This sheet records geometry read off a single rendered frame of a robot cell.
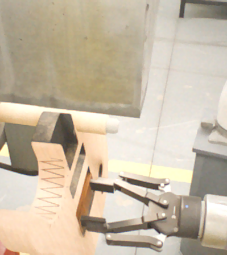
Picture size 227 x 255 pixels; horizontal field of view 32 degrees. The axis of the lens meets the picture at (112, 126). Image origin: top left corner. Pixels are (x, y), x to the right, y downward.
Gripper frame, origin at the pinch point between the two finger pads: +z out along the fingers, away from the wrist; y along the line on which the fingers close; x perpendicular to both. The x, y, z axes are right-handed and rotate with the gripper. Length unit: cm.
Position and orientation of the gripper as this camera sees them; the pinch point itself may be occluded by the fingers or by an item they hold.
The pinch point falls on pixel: (88, 202)
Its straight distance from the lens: 74.1
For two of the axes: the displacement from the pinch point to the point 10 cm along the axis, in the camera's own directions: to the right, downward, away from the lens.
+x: -0.6, -6.3, -7.7
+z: -9.8, -1.1, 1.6
